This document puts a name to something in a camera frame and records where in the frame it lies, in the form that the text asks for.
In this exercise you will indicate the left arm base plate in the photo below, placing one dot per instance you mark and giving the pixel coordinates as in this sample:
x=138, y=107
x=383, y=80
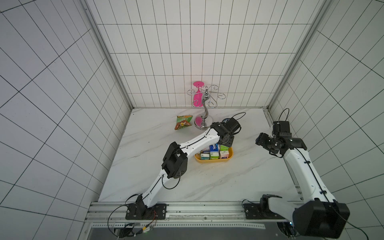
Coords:
x=141, y=212

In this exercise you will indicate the light blue cartoon tissue pack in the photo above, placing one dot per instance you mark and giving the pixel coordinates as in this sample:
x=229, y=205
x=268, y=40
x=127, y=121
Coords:
x=205, y=150

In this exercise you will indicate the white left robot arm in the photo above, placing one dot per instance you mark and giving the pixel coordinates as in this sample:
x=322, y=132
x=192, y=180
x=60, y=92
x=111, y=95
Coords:
x=175, y=161

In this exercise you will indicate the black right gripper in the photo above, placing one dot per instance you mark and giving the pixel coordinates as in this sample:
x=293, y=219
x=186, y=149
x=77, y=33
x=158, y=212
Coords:
x=261, y=139

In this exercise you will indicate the teal cartoon tissue pack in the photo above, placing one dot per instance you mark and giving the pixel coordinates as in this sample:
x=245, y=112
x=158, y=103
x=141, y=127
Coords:
x=205, y=156

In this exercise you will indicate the silver metal hook stand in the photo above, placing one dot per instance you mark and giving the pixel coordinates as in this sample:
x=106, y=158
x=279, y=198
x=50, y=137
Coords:
x=204, y=120

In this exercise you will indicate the lime green tissue pack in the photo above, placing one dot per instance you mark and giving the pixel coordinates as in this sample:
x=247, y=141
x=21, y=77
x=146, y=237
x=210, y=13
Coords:
x=214, y=155

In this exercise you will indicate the pink hourglass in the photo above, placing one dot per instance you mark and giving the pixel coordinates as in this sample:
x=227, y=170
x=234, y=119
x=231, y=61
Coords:
x=198, y=95

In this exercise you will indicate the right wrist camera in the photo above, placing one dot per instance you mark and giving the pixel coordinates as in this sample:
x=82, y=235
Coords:
x=281, y=128

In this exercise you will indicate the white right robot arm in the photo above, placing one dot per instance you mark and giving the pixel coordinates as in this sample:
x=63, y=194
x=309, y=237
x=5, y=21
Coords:
x=320, y=214

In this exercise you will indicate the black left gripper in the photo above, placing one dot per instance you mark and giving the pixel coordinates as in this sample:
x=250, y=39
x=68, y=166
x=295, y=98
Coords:
x=230, y=143

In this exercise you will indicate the large green tissue pack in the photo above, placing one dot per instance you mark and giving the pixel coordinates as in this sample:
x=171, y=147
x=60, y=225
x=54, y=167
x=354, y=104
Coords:
x=224, y=148

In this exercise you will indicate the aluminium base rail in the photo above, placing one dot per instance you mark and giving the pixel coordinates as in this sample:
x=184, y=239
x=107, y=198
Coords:
x=244, y=214

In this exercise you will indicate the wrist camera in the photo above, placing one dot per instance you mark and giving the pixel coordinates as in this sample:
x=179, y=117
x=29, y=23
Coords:
x=232, y=125
x=281, y=128

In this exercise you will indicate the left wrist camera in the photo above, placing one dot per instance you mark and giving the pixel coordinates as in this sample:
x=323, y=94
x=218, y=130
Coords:
x=232, y=125

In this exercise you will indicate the red green snack bag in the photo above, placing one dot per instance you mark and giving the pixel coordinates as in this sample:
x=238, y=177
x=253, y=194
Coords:
x=183, y=122

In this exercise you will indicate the yellow plastic storage box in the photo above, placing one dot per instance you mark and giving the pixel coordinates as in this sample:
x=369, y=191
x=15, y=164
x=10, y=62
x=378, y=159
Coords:
x=197, y=157

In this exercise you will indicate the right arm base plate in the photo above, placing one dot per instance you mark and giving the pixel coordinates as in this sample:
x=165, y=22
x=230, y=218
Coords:
x=259, y=212

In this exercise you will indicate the dark blue Tempo tissue pack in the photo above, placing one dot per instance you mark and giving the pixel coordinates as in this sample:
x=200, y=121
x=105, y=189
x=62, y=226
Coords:
x=214, y=148

